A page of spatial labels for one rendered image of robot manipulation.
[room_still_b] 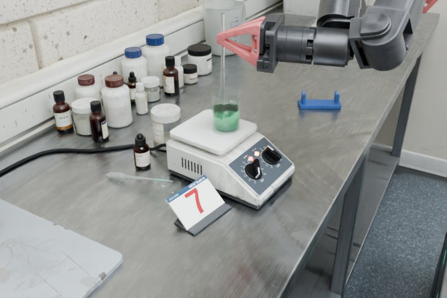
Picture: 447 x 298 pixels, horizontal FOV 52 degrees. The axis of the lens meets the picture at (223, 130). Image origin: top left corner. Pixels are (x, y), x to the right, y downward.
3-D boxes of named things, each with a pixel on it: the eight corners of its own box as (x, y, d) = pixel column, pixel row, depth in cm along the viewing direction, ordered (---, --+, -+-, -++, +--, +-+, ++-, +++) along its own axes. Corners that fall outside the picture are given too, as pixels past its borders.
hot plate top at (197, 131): (259, 128, 84) (259, 124, 84) (221, 156, 76) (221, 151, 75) (207, 112, 91) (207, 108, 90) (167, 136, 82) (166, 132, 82)
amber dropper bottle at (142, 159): (132, 163, 89) (129, 132, 85) (147, 159, 90) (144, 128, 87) (138, 171, 86) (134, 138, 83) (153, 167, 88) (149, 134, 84)
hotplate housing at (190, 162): (295, 176, 85) (298, 138, 81) (258, 213, 75) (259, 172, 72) (199, 142, 96) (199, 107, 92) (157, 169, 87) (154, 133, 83)
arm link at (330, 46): (354, 54, 65) (350, 75, 70) (358, 14, 68) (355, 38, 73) (305, 50, 67) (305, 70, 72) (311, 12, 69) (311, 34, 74)
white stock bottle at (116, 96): (137, 124, 103) (132, 79, 98) (111, 131, 100) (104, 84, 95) (127, 114, 107) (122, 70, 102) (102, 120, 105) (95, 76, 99)
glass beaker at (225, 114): (213, 123, 85) (212, 82, 81) (241, 124, 85) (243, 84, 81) (208, 138, 80) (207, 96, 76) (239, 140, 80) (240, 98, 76)
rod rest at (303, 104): (338, 103, 113) (340, 89, 111) (341, 109, 110) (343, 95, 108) (297, 103, 113) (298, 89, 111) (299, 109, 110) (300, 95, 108)
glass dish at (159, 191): (187, 191, 81) (187, 181, 80) (169, 208, 76) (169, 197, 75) (161, 182, 83) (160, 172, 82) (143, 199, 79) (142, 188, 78)
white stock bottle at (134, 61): (148, 96, 116) (144, 52, 111) (122, 96, 116) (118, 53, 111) (150, 86, 122) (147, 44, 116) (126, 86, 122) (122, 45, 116)
